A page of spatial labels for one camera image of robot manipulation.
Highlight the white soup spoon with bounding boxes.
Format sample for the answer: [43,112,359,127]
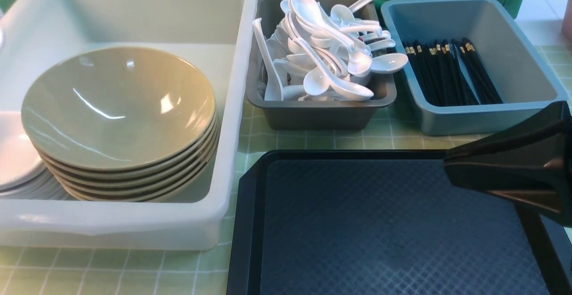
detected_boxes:
[293,37,374,101]

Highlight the pile of white spoons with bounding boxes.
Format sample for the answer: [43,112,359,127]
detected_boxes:
[265,0,408,101]

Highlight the bundle of black chopsticks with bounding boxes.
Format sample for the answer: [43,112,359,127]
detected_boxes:
[403,37,503,107]

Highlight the grey plastic spoon bin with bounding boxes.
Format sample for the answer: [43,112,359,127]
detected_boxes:
[245,0,398,130]

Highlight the black plastic serving tray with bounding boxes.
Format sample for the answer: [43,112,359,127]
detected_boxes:
[226,150,571,295]

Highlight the upright white spoon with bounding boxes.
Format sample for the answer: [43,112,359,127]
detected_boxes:
[252,18,284,101]

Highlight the stack of tan bowls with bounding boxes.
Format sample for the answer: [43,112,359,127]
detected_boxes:
[39,117,220,202]

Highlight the white square dish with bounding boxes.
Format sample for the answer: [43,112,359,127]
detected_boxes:
[0,111,45,192]

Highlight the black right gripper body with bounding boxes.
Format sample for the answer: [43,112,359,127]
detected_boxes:
[443,100,572,228]

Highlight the blue plastic chopstick bin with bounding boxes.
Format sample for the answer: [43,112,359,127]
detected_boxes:
[380,0,568,136]

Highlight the large white plastic tub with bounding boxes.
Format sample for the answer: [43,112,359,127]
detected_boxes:
[1,0,258,250]

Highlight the green checkered tablecloth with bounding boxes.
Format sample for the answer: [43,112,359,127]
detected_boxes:
[0,45,572,295]

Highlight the stack of white plates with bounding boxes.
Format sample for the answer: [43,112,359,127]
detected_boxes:
[0,169,71,201]

